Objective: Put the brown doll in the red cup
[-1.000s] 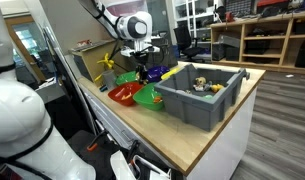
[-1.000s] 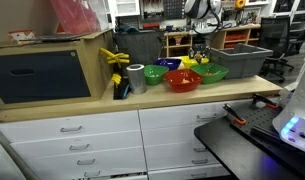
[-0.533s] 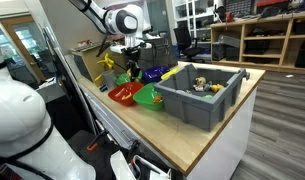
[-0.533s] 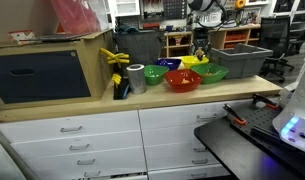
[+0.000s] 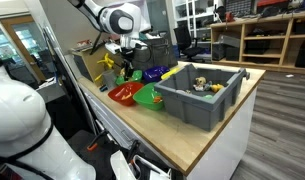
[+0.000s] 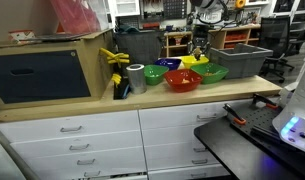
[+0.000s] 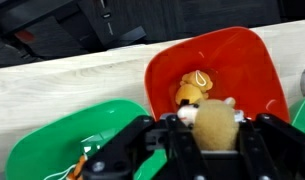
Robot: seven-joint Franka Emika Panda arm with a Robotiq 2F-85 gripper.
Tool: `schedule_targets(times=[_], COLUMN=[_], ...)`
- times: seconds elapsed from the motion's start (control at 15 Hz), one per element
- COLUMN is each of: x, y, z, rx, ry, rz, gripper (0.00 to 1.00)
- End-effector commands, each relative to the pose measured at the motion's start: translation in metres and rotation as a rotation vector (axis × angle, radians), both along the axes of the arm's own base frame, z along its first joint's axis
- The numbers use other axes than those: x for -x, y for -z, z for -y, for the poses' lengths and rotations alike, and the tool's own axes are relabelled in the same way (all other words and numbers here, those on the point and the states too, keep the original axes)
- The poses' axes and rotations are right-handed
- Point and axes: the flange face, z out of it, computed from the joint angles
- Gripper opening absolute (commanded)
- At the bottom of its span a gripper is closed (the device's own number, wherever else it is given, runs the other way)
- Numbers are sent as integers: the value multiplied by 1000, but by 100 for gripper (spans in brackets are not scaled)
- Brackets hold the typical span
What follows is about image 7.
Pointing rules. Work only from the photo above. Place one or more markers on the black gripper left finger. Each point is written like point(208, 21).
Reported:
point(125, 146)

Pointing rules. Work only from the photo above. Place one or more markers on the brown plush doll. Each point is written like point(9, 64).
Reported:
point(215, 126)

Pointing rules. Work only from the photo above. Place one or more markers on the small orange striped toy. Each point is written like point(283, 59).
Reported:
point(79, 166)

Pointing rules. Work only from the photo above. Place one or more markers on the red plastic bowl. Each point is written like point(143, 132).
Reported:
point(238, 66)

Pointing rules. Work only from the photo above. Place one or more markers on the orange plush doll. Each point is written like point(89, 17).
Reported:
point(192, 90)

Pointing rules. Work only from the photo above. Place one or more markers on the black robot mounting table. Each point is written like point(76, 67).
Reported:
point(65, 36)

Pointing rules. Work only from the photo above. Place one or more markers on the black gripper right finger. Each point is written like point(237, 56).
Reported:
point(278, 150)

